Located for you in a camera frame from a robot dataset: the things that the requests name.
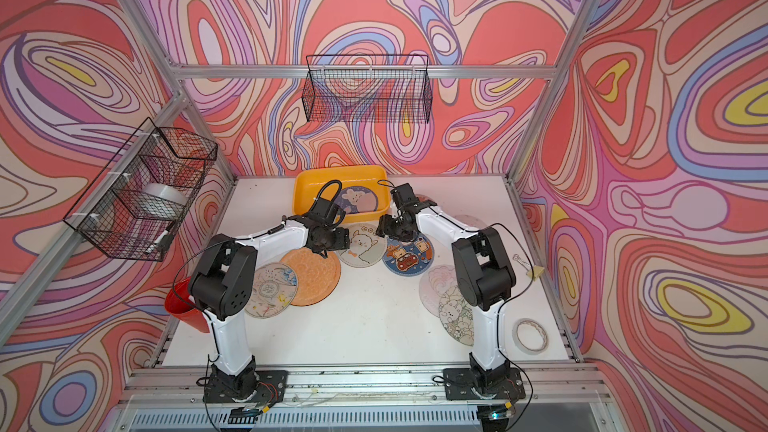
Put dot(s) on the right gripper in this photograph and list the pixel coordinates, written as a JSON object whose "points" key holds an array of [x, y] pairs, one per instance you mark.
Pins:
{"points": [[384, 228]]}

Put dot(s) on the marker pen in basket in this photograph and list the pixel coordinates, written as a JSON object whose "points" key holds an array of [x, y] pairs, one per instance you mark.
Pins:
{"points": [[160, 245]]}

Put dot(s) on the red plastic cup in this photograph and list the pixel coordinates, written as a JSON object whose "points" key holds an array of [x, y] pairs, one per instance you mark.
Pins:
{"points": [[179, 304]]}

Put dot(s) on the orange round coaster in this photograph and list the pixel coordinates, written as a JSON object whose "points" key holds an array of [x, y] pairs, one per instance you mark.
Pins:
{"points": [[317, 275]]}

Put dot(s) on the pale pink cloud coaster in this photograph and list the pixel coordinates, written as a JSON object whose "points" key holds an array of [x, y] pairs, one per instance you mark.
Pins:
{"points": [[434, 284]]}

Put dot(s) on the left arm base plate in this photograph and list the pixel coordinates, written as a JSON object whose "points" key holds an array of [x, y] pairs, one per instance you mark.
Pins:
{"points": [[260, 387]]}

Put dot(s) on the left wall wire basket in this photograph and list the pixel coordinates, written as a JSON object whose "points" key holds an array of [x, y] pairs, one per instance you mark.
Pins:
{"points": [[107, 215]]}

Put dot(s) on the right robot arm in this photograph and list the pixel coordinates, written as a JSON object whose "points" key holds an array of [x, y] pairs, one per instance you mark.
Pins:
{"points": [[485, 275]]}

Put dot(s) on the white tape roll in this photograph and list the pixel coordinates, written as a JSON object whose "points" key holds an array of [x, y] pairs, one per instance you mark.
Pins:
{"points": [[530, 336]]}

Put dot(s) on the blue toast cartoon coaster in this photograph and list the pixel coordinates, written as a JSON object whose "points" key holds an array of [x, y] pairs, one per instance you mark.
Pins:
{"points": [[409, 259]]}

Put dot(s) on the wall wire basket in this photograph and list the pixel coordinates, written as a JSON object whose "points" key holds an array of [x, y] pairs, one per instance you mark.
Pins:
{"points": [[107, 215], [367, 88]]}

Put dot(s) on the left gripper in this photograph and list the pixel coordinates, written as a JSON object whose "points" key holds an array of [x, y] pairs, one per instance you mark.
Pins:
{"points": [[343, 240]]}

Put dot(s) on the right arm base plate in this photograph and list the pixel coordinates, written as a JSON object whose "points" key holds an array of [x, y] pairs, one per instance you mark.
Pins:
{"points": [[464, 384]]}

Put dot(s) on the silver tape roll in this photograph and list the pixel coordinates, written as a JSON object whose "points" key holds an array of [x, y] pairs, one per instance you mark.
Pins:
{"points": [[161, 202]]}

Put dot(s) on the blue pink bunny coaster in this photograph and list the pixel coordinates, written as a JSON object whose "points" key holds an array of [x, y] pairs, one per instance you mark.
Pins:
{"points": [[357, 200]]}

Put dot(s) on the green line-art coaster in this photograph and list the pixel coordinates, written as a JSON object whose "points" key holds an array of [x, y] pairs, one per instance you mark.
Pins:
{"points": [[456, 316]]}

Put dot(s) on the back wall wire basket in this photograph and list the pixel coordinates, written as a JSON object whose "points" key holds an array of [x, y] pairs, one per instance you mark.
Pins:
{"points": [[367, 88]]}

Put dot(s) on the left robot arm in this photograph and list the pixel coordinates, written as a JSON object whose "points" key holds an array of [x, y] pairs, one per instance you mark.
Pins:
{"points": [[221, 284]]}

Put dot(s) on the yellow binder clip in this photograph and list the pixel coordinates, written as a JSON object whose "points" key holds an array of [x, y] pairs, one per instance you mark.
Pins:
{"points": [[532, 271]]}

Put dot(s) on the white bear coaster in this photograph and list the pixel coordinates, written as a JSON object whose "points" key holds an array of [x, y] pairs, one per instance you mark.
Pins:
{"points": [[366, 248]]}

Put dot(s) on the pink swirl coaster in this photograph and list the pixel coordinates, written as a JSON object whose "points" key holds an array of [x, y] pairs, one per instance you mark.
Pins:
{"points": [[471, 222]]}

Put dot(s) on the cream blue doodle coaster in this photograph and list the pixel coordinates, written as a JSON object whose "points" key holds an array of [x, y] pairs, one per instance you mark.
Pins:
{"points": [[275, 286]]}

